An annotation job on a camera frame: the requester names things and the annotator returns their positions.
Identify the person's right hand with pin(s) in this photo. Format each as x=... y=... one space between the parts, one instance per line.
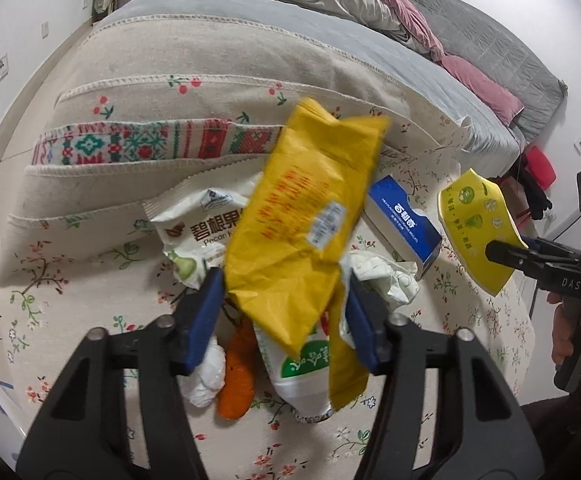
x=559 y=340

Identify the wall outlet with red mark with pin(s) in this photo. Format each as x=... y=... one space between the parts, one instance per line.
x=3 y=67

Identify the yellow green paper bowl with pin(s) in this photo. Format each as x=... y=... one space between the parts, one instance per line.
x=470 y=225

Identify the red bag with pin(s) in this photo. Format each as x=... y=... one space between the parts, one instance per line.
x=540 y=165

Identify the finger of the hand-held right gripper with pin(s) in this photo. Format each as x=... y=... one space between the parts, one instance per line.
x=540 y=246
x=508 y=255

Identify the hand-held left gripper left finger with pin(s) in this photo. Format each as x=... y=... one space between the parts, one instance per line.
x=203 y=320

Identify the beige floral blanket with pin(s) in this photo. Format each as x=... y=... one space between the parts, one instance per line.
x=120 y=110

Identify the person's right forearm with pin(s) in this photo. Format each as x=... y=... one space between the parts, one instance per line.
x=570 y=430

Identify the blue biscuit box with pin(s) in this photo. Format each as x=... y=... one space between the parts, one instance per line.
x=400 y=215

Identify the white crumpled tissue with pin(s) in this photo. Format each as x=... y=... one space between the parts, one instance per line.
x=205 y=375

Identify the white crumpled plastic bag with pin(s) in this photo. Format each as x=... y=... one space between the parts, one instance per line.
x=390 y=280

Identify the white nut snack bag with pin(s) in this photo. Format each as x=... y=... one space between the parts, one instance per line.
x=195 y=230

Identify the grey pillow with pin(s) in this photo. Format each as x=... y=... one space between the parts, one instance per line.
x=495 y=50

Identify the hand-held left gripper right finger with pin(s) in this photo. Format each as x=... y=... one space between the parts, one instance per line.
x=363 y=330

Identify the yellow snack bag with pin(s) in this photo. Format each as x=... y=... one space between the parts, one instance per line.
x=300 y=220

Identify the pink pillow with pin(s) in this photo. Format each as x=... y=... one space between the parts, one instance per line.
x=480 y=85

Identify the black garment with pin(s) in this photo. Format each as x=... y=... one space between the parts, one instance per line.
x=535 y=197

